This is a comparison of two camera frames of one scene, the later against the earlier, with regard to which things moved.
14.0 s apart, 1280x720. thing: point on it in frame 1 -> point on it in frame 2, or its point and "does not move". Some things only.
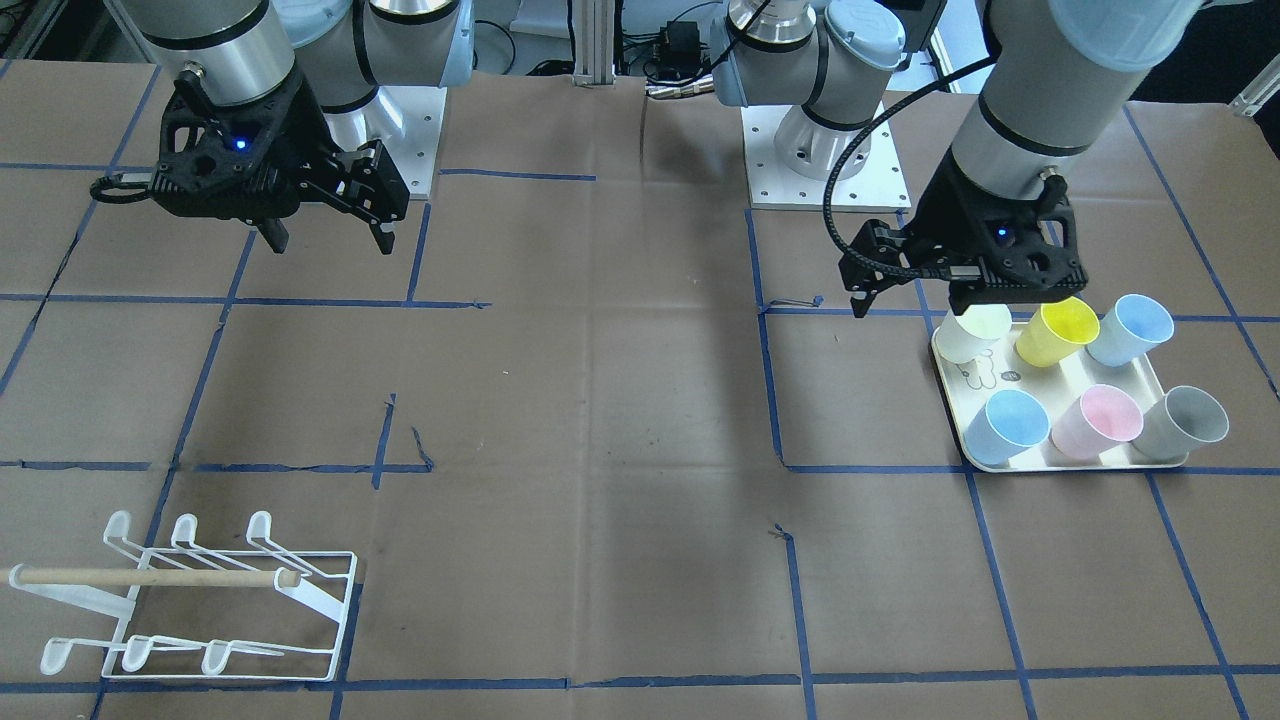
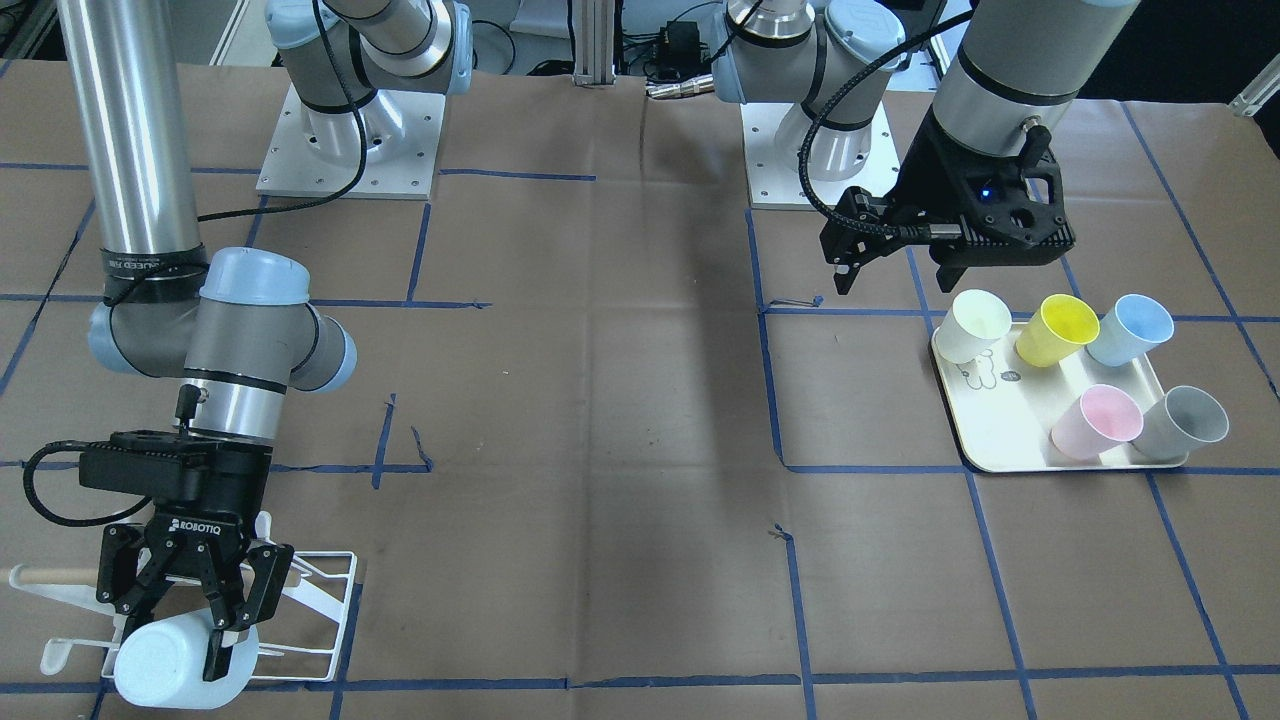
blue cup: [1128, 331] does not move
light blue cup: [1009, 422] -> [162, 665]
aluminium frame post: [593, 36] does not move
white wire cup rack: [244, 613] does not move
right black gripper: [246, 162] -> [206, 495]
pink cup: [1101, 416] does not move
